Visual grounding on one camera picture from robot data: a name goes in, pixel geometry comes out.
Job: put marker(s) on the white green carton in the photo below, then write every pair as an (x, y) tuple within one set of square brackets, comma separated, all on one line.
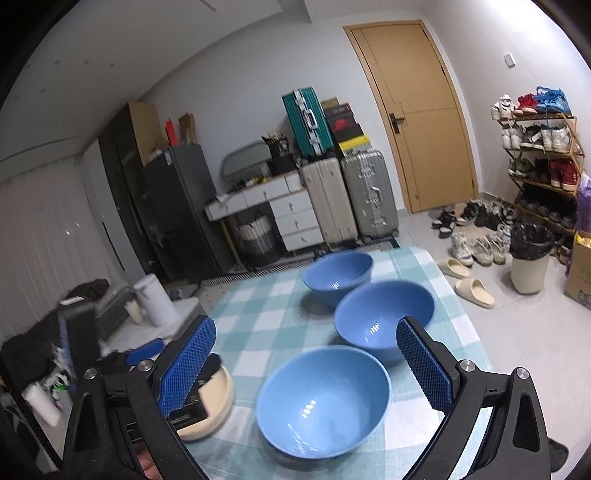
[(59, 382)]

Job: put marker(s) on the pile of loose shoes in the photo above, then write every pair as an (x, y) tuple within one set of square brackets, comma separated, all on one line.
[(480, 240)]

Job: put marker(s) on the black red-logo shoe box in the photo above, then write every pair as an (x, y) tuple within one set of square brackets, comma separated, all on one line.
[(344, 125)]

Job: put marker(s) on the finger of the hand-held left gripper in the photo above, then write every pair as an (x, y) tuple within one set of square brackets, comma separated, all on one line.
[(210, 367), (145, 351)]

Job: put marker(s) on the dark grey fridge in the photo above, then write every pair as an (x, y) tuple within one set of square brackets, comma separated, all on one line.
[(189, 212)]

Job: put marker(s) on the printed cardboard box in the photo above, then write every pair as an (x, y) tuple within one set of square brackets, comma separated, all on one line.
[(579, 277)]

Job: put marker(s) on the large blue bowl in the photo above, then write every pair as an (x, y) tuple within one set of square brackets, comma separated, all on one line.
[(323, 406)]

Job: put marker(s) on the brown shoe box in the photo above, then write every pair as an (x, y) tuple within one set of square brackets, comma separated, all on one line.
[(330, 103)]

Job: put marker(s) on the black paper bag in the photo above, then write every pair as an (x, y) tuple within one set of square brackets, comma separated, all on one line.
[(281, 154)]

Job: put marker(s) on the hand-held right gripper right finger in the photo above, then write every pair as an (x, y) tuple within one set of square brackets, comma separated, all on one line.
[(425, 364)]

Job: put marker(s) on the teal suitcase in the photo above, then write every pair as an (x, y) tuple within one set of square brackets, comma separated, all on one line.
[(304, 122)]

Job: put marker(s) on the white curtain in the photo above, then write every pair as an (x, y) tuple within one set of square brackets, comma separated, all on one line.
[(46, 240)]

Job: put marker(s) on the cream trash bin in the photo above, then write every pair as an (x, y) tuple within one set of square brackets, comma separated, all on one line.
[(531, 277)]

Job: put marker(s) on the red flat box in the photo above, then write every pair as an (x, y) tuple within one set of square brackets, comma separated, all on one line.
[(171, 131)]

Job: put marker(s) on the white dresser desk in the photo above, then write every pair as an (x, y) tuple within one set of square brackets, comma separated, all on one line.
[(295, 217)]

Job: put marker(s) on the black slipper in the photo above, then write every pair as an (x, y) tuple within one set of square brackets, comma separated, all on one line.
[(558, 454)]

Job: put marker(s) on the brown cardboard piece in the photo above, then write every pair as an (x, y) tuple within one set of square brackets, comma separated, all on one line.
[(187, 128)]

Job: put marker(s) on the teal checked tablecloth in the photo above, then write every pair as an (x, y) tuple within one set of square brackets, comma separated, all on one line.
[(268, 318)]

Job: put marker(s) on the wooden door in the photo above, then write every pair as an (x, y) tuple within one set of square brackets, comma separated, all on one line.
[(415, 138)]

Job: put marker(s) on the arched mirror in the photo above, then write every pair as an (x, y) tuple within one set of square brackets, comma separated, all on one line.
[(242, 159)]

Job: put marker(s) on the white light switch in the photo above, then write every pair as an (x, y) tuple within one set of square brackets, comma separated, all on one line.
[(509, 60)]

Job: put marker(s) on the woven laundry basket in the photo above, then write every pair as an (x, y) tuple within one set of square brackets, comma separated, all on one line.
[(258, 240)]

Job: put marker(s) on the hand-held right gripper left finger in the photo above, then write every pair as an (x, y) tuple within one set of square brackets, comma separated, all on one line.
[(187, 364)]

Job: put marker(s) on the black wardrobe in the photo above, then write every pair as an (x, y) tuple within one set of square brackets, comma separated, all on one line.
[(124, 184)]

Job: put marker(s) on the shoe rack with shoes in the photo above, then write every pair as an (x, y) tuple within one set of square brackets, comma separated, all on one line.
[(549, 138)]

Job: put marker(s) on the white side table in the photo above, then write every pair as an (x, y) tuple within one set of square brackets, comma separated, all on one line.
[(184, 309)]

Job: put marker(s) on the white tall cabinet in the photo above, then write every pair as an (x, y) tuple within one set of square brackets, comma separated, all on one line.
[(99, 203)]

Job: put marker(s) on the dark jacket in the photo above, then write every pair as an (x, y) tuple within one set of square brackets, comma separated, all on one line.
[(27, 350)]

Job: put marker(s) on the beige suitcase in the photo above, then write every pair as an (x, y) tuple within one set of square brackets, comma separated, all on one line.
[(328, 201)]

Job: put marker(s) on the white electric kettle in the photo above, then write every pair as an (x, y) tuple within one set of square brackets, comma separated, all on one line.
[(157, 302)]

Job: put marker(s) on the large cream plate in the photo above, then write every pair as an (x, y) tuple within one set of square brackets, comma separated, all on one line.
[(221, 406)]

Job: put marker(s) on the cream cup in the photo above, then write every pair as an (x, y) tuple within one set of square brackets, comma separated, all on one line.
[(135, 313)]

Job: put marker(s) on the silver suitcase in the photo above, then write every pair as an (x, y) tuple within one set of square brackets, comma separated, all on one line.
[(369, 196)]

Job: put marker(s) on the cream slide sandal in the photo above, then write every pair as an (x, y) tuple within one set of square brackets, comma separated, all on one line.
[(475, 293), (452, 269)]

